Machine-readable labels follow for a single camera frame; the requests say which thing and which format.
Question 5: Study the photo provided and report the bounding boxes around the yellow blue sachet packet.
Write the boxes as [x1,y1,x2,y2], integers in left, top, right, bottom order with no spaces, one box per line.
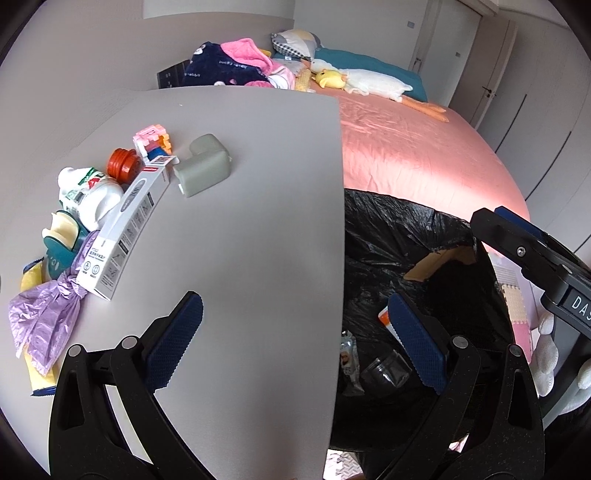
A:
[19,257,61,398]

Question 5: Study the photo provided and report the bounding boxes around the yellow duck plush toy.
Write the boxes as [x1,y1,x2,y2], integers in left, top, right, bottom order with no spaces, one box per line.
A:
[315,69,346,90]

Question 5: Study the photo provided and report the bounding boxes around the black wall socket panel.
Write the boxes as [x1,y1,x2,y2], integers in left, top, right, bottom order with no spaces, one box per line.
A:
[156,60,189,89]

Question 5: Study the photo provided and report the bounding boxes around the teal cream small cup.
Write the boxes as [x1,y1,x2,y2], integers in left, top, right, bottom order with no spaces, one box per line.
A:
[41,210,89,280]

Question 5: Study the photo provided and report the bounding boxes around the orange white medicine carton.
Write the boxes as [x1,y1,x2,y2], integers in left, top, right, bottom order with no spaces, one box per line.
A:
[378,307,402,343]

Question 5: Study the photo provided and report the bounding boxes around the patterned grey checked pillow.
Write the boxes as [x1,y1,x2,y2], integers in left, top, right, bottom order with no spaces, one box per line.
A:
[270,29,322,60]

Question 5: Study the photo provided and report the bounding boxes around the orange ribbed plastic cap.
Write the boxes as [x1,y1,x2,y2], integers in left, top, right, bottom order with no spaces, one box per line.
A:
[107,148,142,185]

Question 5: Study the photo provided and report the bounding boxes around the person's right gloved hand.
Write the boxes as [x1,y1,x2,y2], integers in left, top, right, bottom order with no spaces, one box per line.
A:
[528,309,591,398]

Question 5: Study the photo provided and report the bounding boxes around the white plastic drink bottle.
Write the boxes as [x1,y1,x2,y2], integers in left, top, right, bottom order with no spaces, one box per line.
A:
[57,167,123,231]

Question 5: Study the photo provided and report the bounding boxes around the white goose plush toy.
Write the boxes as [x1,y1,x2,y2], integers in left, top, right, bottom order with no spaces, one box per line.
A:
[308,59,449,123]

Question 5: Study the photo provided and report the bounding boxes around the black trash bag bin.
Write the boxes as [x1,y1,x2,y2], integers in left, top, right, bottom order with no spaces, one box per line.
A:
[329,187,532,480]

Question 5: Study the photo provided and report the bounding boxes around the pink bed sheet mattress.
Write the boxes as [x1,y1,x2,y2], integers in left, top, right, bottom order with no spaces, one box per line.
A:
[312,85,530,220]

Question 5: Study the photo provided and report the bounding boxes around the long white product box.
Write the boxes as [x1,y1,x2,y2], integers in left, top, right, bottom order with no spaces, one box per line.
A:
[76,156,179,301]

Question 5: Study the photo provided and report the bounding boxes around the pink building block toy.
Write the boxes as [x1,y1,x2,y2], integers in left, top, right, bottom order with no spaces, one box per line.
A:
[132,124,172,159]

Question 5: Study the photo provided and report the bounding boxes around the white wardrobe doors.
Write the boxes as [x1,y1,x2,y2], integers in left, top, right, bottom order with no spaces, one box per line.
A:
[451,10,590,260]

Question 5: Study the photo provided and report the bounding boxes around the purple plastic bag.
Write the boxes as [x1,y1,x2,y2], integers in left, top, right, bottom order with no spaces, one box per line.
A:
[8,230,99,376]

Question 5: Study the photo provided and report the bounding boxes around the teal pillow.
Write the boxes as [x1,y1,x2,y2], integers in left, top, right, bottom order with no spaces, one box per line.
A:
[315,47,428,102]

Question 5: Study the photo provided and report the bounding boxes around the navy pink clothes pile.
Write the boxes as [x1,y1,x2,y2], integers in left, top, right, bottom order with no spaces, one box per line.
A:
[181,38,296,90]

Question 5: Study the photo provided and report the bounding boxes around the white room door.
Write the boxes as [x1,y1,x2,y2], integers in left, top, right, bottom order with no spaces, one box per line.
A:
[410,0,482,107]

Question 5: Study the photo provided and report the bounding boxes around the yellow corn plush toy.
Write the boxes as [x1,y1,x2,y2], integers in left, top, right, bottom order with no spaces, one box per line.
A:
[294,68,312,93]

